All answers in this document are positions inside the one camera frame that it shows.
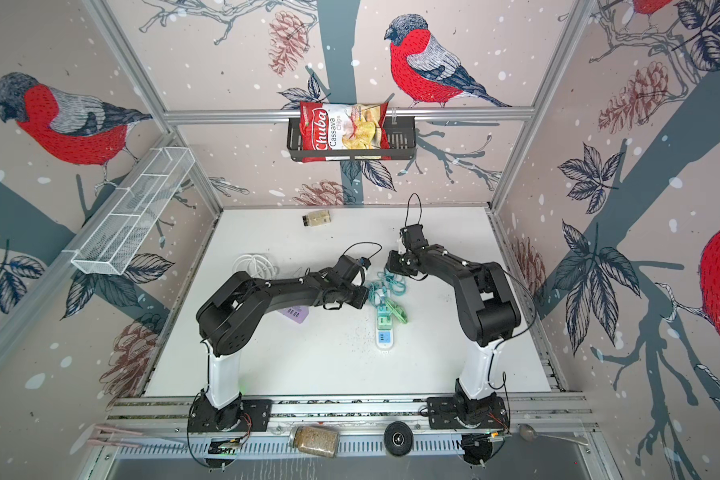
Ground teal charger with cable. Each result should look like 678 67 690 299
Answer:
368 270 407 307

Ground purple power strip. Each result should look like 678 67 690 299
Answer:
280 306 309 324

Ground white blue small device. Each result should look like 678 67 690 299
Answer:
375 302 394 350

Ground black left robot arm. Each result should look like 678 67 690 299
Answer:
187 254 371 433

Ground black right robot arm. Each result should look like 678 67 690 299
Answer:
386 223 522 431

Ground glass jar of grains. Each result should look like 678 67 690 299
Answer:
289 425 340 458

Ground black round knob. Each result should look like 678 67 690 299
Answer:
383 421 414 457

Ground red cassava chips bag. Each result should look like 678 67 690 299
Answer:
299 102 389 163

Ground metal spoon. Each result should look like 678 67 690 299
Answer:
518 424 589 447

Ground pink chopsticks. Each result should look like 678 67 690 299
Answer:
86 424 143 449

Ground thick white power cord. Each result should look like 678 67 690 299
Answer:
233 253 280 280

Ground black wire wall basket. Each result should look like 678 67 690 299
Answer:
286 117 417 163

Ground white mesh wall shelf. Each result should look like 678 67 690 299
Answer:
71 146 195 275

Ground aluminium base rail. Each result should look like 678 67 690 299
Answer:
70 392 603 468

